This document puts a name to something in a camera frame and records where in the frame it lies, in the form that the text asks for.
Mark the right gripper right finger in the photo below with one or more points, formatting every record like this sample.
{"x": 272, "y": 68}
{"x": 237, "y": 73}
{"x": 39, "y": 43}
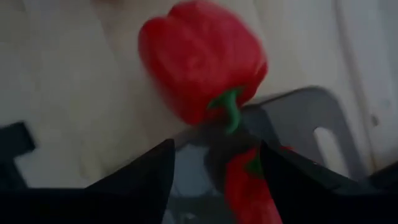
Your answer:
{"x": 326, "y": 199}

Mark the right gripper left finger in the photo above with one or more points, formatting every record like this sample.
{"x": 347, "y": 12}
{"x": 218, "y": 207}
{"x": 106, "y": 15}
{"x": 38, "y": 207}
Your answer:
{"x": 93, "y": 208}

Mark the red bell pepper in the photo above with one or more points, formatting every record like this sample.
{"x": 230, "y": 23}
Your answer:
{"x": 248, "y": 193}
{"x": 199, "y": 59}

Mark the grey translucent plastic basket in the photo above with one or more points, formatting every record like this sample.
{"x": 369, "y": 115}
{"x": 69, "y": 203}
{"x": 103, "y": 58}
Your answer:
{"x": 298, "y": 118}

